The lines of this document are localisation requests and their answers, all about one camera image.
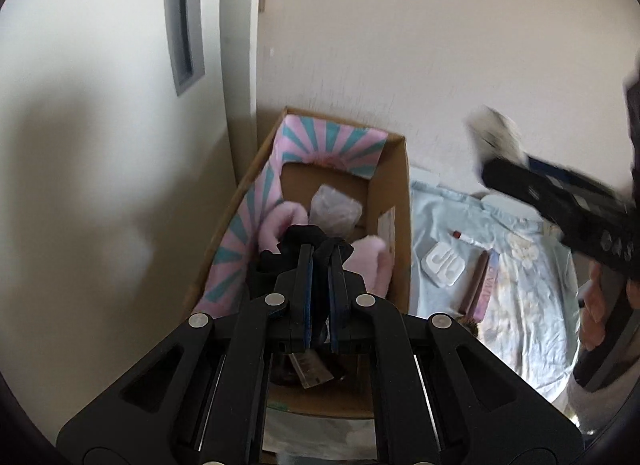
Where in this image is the person's right hand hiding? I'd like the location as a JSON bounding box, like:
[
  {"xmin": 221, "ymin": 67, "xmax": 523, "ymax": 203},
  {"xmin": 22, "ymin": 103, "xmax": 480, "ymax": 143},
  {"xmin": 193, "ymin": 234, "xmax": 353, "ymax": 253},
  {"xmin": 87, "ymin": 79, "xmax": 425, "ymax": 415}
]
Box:
[{"xmin": 579, "ymin": 265, "xmax": 626, "ymax": 352}]

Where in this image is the brown item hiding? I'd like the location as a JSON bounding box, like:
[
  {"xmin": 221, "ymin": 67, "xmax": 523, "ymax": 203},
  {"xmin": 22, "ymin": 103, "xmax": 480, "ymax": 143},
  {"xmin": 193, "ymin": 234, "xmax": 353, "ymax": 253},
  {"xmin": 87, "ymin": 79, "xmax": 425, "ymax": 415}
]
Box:
[{"xmin": 274, "ymin": 351, "xmax": 348, "ymax": 390}]

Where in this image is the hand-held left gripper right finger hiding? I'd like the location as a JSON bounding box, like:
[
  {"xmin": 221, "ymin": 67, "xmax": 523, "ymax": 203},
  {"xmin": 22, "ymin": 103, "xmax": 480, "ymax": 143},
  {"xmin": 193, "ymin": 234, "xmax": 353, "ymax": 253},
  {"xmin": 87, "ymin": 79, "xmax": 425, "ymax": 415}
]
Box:
[{"xmin": 329, "ymin": 244, "xmax": 584, "ymax": 451}]

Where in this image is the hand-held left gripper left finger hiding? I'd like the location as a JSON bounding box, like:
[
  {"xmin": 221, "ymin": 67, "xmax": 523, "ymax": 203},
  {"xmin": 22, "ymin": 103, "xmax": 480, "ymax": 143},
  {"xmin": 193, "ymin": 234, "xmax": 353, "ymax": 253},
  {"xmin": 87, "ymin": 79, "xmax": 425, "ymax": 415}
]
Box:
[{"xmin": 57, "ymin": 244, "xmax": 314, "ymax": 451}]

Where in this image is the black scrunchie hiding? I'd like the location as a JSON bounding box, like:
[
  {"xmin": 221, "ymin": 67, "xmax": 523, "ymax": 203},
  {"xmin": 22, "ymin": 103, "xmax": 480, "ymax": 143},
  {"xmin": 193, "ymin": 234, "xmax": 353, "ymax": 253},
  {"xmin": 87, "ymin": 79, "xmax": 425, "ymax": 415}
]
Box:
[{"xmin": 257, "ymin": 224, "xmax": 357, "ymax": 288}]

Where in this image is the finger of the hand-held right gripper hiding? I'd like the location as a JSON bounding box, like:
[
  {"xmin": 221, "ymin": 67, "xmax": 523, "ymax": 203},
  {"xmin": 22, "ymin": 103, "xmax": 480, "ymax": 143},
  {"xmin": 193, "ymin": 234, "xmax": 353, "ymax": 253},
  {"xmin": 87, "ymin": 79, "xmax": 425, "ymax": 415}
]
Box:
[
  {"xmin": 481, "ymin": 156, "xmax": 576, "ymax": 246},
  {"xmin": 526, "ymin": 154, "xmax": 634, "ymax": 211}
]

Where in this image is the red-capped small tube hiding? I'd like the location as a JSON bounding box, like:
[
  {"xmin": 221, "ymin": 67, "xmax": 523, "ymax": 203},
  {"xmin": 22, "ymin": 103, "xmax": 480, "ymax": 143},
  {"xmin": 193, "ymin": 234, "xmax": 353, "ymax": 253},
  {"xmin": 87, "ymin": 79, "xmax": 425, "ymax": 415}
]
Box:
[{"xmin": 451, "ymin": 231, "xmax": 493, "ymax": 250}]

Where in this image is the light blue floral sheet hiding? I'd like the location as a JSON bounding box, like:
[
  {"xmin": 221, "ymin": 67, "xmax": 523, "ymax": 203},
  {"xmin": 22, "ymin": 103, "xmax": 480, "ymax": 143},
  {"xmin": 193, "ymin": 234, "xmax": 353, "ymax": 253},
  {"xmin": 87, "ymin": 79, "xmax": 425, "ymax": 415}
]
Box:
[{"xmin": 260, "ymin": 180, "xmax": 587, "ymax": 451}]

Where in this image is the person's right forearm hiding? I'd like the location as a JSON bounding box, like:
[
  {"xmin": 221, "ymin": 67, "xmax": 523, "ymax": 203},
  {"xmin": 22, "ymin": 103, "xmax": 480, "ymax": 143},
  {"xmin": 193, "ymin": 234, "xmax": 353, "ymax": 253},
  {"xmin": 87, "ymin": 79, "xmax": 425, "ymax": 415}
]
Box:
[{"xmin": 565, "ymin": 374, "xmax": 628, "ymax": 443}]

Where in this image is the white earphone case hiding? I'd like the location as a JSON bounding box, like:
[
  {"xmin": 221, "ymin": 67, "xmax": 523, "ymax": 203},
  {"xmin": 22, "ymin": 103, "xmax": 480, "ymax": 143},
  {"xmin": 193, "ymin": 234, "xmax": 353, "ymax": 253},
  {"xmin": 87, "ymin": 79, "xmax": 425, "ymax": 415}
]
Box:
[{"xmin": 425, "ymin": 242, "xmax": 463, "ymax": 288}]

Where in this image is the cardboard box with pink lining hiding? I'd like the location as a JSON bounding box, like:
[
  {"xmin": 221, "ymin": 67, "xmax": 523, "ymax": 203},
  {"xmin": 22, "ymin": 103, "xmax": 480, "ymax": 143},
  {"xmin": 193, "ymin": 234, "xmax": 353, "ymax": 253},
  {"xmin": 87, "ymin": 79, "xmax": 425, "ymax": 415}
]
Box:
[{"xmin": 182, "ymin": 106, "xmax": 412, "ymax": 418}]

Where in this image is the long brown and pink box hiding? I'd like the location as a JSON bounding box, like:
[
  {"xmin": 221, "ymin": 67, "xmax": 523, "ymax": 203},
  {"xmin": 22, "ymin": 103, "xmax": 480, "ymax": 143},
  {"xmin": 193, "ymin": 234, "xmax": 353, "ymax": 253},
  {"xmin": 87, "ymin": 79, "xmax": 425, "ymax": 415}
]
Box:
[{"xmin": 459, "ymin": 250, "xmax": 501, "ymax": 326}]

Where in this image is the grey recessed door handle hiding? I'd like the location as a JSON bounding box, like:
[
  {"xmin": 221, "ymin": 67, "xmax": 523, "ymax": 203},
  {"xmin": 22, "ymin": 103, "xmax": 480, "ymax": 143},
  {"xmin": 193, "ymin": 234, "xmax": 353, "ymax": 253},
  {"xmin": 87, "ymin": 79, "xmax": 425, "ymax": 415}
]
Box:
[{"xmin": 162, "ymin": 0, "xmax": 206, "ymax": 97}]

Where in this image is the clear floral packet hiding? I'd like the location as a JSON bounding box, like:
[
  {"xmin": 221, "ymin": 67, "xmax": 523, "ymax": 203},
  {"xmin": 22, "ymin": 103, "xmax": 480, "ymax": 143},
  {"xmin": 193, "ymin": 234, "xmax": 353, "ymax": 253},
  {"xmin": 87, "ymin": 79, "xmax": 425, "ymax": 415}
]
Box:
[{"xmin": 309, "ymin": 184, "xmax": 363, "ymax": 238}]

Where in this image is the small black and white box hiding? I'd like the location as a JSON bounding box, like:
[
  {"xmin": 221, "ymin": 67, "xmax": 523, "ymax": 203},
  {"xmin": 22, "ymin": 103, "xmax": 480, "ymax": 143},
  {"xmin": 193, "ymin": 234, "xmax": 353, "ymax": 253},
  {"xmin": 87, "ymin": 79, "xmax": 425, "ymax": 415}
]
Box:
[{"xmin": 466, "ymin": 105, "xmax": 532, "ymax": 172}]

